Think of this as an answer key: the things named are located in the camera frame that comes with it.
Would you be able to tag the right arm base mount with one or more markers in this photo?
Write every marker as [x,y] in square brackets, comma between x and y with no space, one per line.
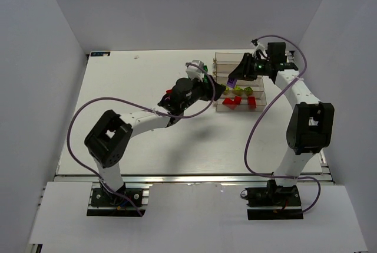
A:
[265,204]

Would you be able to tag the red curved lego piece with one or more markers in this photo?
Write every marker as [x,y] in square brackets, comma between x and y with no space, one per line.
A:
[228,101]

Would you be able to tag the wrist white camera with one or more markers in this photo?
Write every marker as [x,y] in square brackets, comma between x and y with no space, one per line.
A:
[259,49]
[194,70]

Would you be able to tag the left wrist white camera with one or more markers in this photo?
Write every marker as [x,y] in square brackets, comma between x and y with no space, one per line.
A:
[194,70]

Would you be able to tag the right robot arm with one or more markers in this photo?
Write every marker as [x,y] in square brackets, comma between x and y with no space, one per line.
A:
[310,126]

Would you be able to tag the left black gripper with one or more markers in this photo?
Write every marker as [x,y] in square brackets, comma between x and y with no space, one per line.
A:
[210,89]

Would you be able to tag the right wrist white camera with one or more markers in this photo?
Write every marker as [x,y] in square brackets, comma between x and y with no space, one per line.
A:
[259,49]

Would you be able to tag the red small lego brick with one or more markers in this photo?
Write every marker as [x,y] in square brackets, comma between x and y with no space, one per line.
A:
[237,100]

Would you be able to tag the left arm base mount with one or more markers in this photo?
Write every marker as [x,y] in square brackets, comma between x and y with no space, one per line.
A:
[106,204]

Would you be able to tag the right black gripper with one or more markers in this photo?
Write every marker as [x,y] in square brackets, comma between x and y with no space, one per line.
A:
[249,68]

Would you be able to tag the clear compartment organizer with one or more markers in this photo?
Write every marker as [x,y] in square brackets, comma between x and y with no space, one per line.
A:
[223,64]

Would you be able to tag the purple curved lego piece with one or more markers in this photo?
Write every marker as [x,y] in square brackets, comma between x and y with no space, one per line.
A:
[231,82]

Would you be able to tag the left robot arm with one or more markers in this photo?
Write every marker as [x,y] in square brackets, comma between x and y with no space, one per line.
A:
[108,139]

